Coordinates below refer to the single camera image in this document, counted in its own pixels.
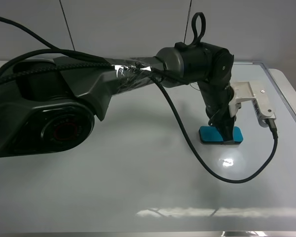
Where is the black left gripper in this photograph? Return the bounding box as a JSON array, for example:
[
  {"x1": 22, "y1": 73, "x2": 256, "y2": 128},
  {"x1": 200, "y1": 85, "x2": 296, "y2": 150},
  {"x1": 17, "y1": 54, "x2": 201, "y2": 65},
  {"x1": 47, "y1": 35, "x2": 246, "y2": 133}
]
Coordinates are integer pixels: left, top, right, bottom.
[{"x1": 199, "y1": 81, "x2": 234, "y2": 144}]

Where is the blue whiteboard eraser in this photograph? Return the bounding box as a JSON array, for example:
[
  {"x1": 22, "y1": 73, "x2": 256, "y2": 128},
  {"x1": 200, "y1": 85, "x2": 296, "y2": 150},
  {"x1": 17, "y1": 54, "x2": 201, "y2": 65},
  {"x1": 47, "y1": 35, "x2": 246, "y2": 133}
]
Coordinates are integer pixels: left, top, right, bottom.
[{"x1": 199, "y1": 126, "x2": 243, "y2": 145}]

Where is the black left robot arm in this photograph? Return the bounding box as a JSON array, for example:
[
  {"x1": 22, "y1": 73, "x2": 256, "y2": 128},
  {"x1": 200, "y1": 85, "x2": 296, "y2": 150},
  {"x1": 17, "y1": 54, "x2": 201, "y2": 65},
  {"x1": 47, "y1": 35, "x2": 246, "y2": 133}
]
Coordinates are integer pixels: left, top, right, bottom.
[{"x1": 0, "y1": 43, "x2": 235, "y2": 157}]

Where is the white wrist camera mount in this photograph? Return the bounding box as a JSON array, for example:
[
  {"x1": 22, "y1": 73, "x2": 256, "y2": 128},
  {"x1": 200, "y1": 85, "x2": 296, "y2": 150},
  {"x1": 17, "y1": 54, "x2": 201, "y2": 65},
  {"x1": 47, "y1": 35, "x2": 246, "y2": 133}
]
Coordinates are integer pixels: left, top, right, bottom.
[{"x1": 228, "y1": 81, "x2": 276, "y2": 127}]

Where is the whiteboard with aluminium frame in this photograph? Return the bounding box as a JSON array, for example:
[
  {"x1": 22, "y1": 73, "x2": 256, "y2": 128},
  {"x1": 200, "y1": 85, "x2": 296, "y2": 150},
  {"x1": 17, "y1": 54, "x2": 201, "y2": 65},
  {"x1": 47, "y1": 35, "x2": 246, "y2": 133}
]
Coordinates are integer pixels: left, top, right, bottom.
[{"x1": 0, "y1": 63, "x2": 296, "y2": 236}]

